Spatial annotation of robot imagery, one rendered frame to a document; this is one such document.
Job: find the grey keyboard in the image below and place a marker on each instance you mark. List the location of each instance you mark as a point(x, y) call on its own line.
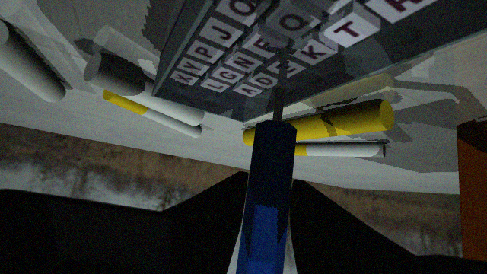
point(227, 57)

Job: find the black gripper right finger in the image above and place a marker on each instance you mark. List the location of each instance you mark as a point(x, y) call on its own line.
point(327, 239)

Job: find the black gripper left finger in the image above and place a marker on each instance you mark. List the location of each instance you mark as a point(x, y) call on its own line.
point(48, 234)

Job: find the dark blue stylus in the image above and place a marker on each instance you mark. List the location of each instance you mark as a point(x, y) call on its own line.
point(265, 218)

